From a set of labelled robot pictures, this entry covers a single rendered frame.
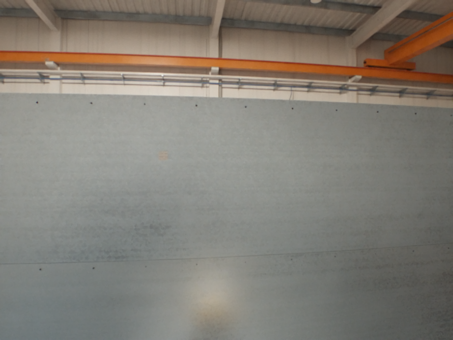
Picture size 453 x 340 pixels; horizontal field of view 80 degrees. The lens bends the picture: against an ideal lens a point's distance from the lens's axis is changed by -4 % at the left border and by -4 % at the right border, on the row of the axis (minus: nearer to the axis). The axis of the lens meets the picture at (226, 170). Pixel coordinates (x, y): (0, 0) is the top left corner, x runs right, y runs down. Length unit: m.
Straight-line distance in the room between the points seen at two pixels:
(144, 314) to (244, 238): 0.43
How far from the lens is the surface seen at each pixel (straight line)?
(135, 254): 1.01
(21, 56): 10.74
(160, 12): 10.31
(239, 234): 1.00
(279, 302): 1.12
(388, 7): 10.48
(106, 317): 1.11
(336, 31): 11.61
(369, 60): 11.49
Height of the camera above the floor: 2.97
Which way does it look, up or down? 1 degrees down
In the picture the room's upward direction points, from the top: straight up
